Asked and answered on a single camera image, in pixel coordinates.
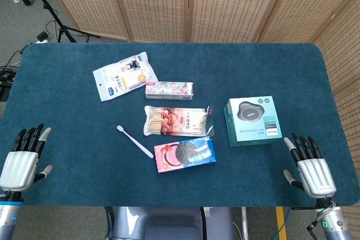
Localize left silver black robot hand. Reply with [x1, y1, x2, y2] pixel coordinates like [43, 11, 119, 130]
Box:
[0, 123, 53, 194]

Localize biscuit stick packet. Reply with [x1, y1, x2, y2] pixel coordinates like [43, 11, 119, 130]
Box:
[143, 105, 215, 137]

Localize white snack pouch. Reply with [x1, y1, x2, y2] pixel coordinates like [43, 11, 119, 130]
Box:
[92, 51, 159, 102]

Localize woven folding screen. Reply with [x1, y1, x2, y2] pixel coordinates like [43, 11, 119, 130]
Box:
[39, 0, 360, 240]

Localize white toothbrush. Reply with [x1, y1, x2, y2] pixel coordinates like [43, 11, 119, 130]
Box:
[116, 125, 155, 159]

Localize floral print long box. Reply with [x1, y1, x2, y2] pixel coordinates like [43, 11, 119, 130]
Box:
[145, 81, 194, 101]

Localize blue table mat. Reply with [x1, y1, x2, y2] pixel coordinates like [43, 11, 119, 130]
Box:
[0, 42, 357, 207]

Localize black tripod stand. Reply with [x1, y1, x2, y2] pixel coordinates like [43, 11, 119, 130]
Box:
[21, 0, 100, 43]

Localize black floor cables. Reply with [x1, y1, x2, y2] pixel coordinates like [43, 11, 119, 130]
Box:
[0, 50, 23, 102]

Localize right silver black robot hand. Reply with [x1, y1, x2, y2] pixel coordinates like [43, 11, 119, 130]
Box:
[283, 133, 338, 200]

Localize teal speaker box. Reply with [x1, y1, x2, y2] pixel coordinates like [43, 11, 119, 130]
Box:
[223, 96, 284, 147]

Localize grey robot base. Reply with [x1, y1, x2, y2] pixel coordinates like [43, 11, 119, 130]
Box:
[106, 206, 235, 240]

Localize pink blue Oreo box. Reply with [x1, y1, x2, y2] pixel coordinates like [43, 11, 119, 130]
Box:
[153, 136, 218, 174]

